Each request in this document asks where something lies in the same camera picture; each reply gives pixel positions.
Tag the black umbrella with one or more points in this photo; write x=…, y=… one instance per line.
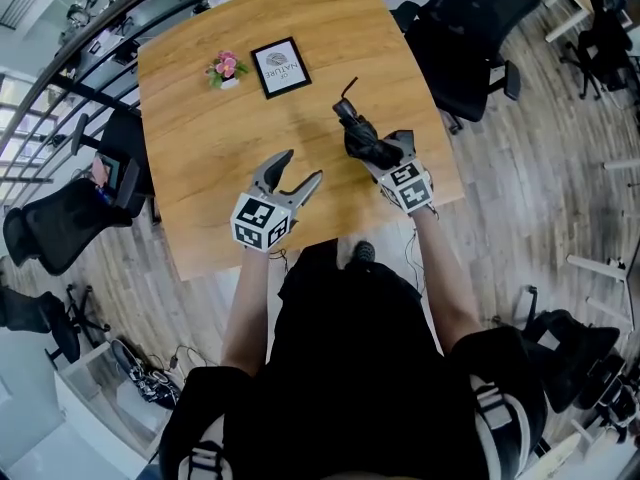
x=362, y=140

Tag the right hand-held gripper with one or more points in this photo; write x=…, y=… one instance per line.
x=410, y=188

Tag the person's grey shoe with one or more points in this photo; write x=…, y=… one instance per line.
x=363, y=251

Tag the white low cabinet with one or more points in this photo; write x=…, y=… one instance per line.
x=95, y=408

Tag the pink flowers in white pot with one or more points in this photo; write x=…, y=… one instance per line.
x=226, y=70

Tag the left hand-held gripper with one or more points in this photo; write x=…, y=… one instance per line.
x=257, y=223

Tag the person's left forearm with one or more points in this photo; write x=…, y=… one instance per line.
x=245, y=313

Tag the black office chair with armrests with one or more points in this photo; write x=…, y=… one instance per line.
x=60, y=223

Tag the wooden table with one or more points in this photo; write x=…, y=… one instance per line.
x=200, y=138

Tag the black framed picture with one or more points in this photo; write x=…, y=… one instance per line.
x=281, y=68

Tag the black metal railing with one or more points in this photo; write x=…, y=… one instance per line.
x=85, y=43

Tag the person's black clothing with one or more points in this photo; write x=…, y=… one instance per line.
x=345, y=378

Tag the black swivel office chair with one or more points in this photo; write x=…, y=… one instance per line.
x=600, y=48

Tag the black bag on chair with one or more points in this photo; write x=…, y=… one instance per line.
x=570, y=358

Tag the black mesh office chair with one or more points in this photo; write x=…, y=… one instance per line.
x=460, y=48

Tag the person's right forearm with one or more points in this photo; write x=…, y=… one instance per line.
x=447, y=288

